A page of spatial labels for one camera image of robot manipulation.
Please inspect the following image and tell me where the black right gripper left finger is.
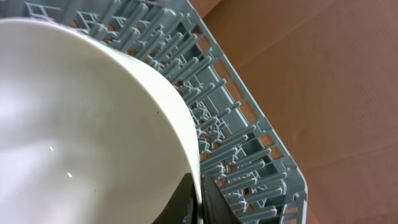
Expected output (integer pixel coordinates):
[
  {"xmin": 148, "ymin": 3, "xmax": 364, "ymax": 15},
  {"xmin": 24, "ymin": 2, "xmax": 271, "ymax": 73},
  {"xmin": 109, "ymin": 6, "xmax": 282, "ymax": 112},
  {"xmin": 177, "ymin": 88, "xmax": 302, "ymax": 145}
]
[{"xmin": 152, "ymin": 173, "xmax": 198, "ymax": 224}]

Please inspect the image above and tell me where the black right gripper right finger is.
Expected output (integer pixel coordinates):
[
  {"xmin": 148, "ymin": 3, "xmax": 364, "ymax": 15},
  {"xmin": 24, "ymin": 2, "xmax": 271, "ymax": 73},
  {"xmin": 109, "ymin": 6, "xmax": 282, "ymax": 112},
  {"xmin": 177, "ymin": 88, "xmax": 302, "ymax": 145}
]
[{"xmin": 201, "ymin": 175, "xmax": 242, "ymax": 224}]

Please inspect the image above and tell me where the white small bowl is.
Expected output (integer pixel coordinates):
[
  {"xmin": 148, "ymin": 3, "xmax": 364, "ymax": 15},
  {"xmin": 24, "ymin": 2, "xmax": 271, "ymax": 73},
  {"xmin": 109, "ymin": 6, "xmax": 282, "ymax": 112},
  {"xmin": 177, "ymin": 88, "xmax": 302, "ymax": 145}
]
[{"xmin": 1, "ymin": 18, "xmax": 202, "ymax": 223}]

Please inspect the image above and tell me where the grey dishwasher rack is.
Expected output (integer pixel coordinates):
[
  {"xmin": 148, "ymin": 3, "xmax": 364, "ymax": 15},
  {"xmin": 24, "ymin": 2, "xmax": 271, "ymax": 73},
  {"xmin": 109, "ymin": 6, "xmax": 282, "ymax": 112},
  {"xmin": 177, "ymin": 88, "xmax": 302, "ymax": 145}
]
[{"xmin": 1, "ymin": 0, "xmax": 308, "ymax": 223}]

